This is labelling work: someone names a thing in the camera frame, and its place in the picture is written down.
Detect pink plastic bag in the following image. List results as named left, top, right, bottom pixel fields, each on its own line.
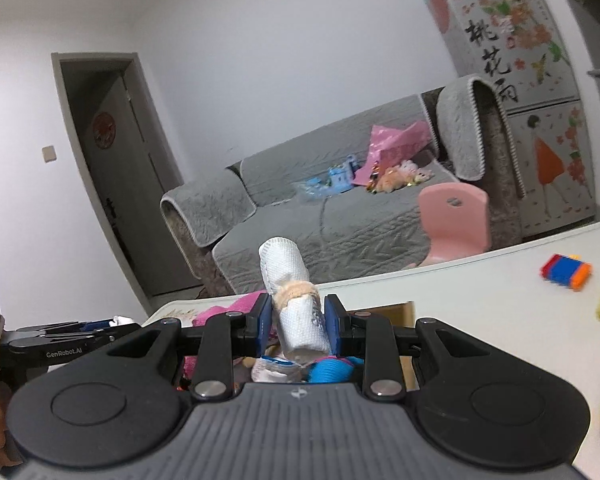
left=354, top=121, right=433, bottom=188

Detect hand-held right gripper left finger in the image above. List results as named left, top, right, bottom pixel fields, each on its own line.
left=87, top=291, right=275, bottom=401

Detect white desktop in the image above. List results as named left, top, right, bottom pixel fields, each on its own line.
left=145, top=220, right=600, bottom=468

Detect blue white sock bundle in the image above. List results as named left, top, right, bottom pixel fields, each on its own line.
left=307, top=357, right=353, bottom=385

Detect red round door decoration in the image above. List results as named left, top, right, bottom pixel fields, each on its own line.
left=91, top=112, right=118, bottom=148

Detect orange plush toy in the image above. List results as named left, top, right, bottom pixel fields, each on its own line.
left=367, top=160, right=433, bottom=195

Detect dark grey door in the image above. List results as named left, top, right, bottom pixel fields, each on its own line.
left=51, top=51, right=201, bottom=301

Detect white cloth peach band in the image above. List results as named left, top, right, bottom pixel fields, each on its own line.
left=257, top=236, right=330, bottom=363

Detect fridge with flower decals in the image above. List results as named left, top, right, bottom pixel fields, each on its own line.
left=417, top=0, right=597, bottom=238

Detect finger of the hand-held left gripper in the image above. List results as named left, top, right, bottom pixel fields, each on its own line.
left=7, top=324, right=143, bottom=350
left=15, top=320, right=113, bottom=336

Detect pink plastic chair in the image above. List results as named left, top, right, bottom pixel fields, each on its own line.
left=417, top=183, right=491, bottom=266

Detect grey sofa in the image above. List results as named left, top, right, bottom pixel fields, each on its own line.
left=160, top=74, right=526, bottom=297

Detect blue orange toy blocks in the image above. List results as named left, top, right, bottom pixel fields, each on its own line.
left=539, top=254, right=593, bottom=292

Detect blue toy castle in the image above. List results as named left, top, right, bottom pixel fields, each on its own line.
left=297, top=156, right=361, bottom=198

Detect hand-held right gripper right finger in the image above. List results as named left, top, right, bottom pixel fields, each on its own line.
left=323, top=292, right=506, bottom=401

